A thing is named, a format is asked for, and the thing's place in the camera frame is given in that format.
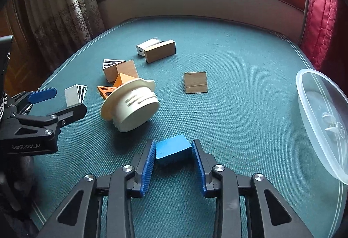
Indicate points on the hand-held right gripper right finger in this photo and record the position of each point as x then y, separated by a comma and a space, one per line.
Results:
199, 170

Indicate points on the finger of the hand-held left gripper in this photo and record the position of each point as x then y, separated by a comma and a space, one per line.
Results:
43, 94
70, 114

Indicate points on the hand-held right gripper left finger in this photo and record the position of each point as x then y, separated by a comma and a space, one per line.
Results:
145, 170

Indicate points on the striped triangular block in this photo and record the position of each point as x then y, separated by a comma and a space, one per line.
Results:
110, 73
71, 95

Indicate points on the blue block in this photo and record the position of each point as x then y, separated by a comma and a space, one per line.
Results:
172, 149

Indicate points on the orange triangular block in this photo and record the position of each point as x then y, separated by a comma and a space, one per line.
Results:
104, 90

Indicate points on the cream round plastic fitting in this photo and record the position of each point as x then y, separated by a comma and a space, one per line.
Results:
130, 110

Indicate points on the orange rectangular block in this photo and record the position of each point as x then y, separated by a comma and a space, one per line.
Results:
122, 80

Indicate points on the wooden wedge block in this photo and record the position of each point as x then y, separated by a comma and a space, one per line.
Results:
127, 68

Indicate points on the white power adapter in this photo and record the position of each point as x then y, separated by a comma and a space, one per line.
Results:
144, 47

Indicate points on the long wooden block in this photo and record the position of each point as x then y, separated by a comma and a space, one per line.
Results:
160, 52

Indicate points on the clear plastic bowl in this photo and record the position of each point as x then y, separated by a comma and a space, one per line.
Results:
312, 107

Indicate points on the patterned beige curtain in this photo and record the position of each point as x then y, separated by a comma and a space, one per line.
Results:
68, 9

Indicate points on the red quilted curtain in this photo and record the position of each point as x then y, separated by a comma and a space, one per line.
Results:
318, 9

